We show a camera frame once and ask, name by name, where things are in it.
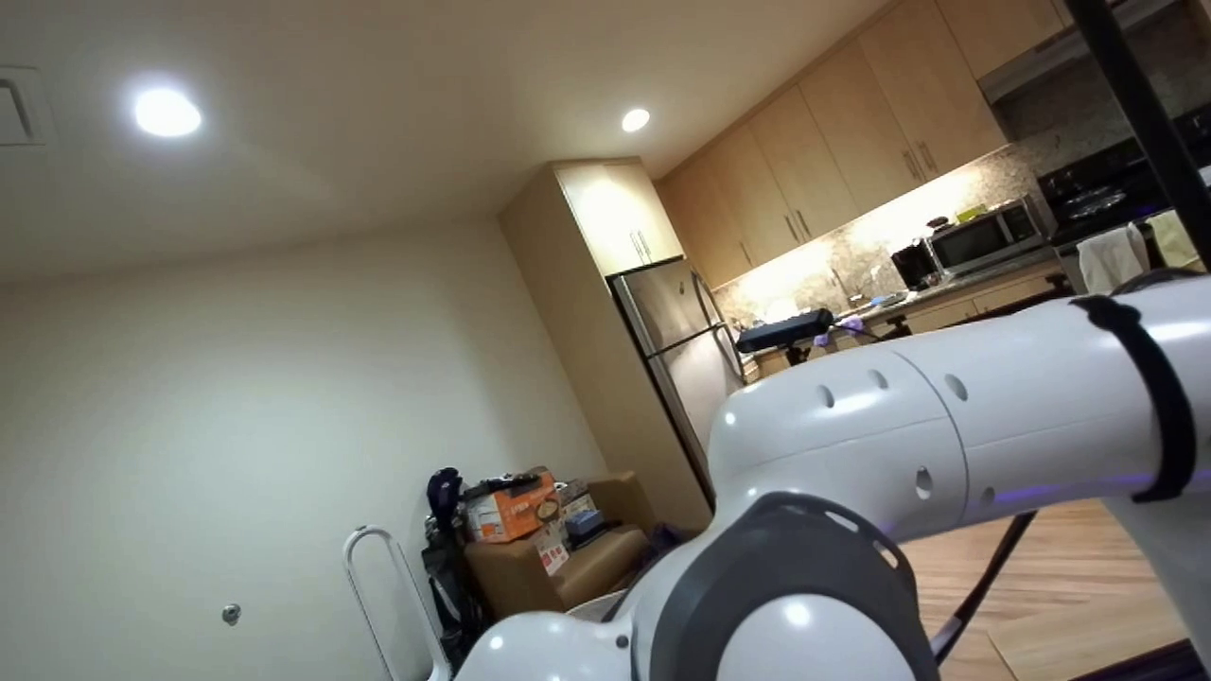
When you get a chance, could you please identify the pale yellow hanging towel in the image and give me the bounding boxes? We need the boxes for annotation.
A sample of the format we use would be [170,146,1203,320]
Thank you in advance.
[1147,208,1203,272]

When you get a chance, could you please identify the stainless steel refrigerator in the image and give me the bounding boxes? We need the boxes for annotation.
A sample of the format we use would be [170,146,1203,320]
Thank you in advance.
[607,256,750,509]

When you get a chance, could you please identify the kitchen range hood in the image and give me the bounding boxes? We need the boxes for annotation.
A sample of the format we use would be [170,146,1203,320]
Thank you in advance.
[977,0,1211,104]

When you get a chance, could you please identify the black kitchen stove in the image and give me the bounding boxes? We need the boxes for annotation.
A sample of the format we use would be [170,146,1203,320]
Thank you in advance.
[1034,104,1211,246]

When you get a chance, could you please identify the black exterior camera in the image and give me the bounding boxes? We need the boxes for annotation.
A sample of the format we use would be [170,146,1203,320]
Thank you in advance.
[735,309,841,359]

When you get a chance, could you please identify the dark purple flat object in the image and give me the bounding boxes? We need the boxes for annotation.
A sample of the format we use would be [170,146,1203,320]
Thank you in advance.
[1111,640,1211,681]

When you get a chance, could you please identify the large brown cardboard box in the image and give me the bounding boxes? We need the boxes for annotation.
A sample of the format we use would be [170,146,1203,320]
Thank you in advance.
[466,526,655,620]

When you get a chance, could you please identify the tall light wood cabinet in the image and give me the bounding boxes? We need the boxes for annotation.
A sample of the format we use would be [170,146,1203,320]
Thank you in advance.
[499,156,728,537]

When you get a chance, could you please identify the black coffee maker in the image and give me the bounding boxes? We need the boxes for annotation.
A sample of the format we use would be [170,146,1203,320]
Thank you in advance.
[889,237,944,291]

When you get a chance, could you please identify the large round ceiling light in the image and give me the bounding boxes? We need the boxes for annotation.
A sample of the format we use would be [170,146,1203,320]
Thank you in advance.
[120,72,213,146]

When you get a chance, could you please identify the thick black diagonal pole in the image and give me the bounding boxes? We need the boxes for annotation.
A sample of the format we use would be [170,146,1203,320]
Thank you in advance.
[1065,0,1211,275]

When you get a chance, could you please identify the thin black rod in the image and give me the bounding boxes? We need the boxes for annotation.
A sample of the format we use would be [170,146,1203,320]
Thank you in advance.
[928,507,1040,666]

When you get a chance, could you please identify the white bladeless loop fan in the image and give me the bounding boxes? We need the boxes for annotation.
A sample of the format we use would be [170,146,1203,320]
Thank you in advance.
[342,521,456,681]

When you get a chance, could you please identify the silver microwave oven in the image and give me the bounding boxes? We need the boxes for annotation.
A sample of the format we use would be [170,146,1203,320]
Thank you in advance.
[923,191,1062,278]

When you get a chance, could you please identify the white hanging towel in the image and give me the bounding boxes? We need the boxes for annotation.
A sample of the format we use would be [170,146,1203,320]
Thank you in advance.
[1077,222,1155,297]

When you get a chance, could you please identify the black bag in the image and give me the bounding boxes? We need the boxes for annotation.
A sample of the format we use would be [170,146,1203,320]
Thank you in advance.
[419,466,499,671]

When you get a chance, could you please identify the light wood upper cabinets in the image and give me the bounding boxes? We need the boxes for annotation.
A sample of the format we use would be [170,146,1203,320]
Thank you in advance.
[655,0,1080,287]

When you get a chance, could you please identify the black velcro strap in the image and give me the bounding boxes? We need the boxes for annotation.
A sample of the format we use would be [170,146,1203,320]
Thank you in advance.
[1070,291,1199,507]

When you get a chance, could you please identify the blue white small box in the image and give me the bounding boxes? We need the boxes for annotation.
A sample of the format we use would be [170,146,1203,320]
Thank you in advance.
[562,488,612,543]

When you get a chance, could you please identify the orange product box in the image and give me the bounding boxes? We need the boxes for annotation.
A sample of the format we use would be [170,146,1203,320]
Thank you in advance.
[466,468,570,548]

